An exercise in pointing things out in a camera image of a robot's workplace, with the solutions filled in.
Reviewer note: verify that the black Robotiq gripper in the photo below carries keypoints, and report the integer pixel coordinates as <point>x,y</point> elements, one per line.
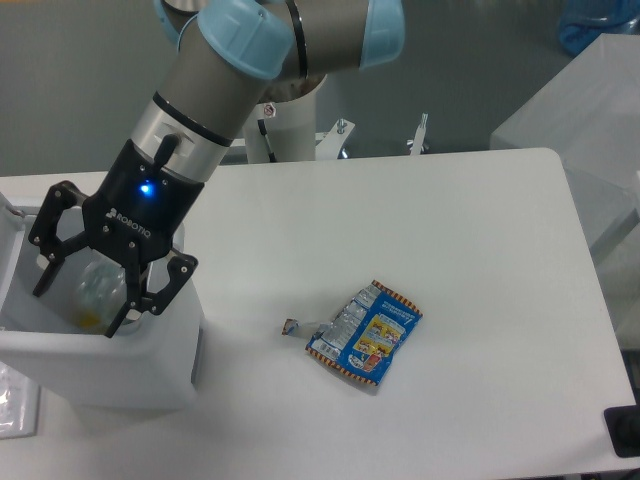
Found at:
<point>131,219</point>

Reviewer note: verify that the crushed clear plastic bottle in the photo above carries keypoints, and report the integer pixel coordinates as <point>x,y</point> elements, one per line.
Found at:
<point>101,288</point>

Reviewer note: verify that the blue snack wrapper bag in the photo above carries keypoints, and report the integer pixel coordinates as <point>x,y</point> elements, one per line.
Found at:
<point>361,340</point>

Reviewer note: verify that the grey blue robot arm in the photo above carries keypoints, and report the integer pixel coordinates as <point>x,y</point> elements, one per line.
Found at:
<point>229,53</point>

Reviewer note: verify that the yellow trash inside can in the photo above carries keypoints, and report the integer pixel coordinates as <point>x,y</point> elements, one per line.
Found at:
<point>88,322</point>

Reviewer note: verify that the white plastic trash can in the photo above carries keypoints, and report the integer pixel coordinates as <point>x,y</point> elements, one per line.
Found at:
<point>148,364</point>

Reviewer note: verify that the clear plastic bag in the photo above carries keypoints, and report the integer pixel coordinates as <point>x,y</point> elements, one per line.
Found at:
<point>20,397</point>

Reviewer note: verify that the translucent white storage box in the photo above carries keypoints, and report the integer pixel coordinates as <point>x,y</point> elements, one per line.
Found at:
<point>589,115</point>

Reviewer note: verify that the blue water jug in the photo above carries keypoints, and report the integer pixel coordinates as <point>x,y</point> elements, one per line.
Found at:
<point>582,22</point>

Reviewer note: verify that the black device at table edge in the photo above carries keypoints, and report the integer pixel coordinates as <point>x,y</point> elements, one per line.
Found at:
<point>623,427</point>

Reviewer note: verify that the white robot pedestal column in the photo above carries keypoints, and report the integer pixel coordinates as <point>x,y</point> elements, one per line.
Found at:
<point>288,105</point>

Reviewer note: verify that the white pedestal mounting bracket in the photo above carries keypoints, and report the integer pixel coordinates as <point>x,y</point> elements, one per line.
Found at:
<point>261,145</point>

